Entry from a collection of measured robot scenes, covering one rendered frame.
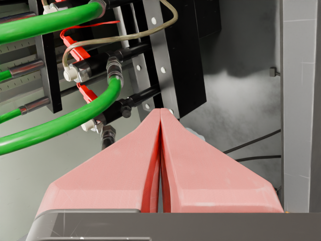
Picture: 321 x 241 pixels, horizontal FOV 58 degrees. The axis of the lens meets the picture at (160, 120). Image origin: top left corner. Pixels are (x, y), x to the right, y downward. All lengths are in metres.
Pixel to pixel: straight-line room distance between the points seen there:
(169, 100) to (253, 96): 0.17
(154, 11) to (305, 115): 0.27
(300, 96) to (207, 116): 0.32
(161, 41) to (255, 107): 0.24
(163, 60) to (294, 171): 0.26
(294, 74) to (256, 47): 0.17
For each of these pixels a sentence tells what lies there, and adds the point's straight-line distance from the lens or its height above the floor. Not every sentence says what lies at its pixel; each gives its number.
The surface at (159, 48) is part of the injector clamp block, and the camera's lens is 0.49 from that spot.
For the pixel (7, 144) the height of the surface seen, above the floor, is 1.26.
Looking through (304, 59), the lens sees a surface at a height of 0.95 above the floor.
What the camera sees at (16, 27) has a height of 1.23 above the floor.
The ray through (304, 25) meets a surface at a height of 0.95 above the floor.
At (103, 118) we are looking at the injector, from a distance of 0.45.
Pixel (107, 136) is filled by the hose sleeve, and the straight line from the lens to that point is 0.38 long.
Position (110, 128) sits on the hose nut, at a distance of 0.40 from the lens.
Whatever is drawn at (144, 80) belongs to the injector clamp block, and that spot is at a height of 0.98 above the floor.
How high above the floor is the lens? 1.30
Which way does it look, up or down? 35 degrees down
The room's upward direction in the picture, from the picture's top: 121 degrees counter-clockwise
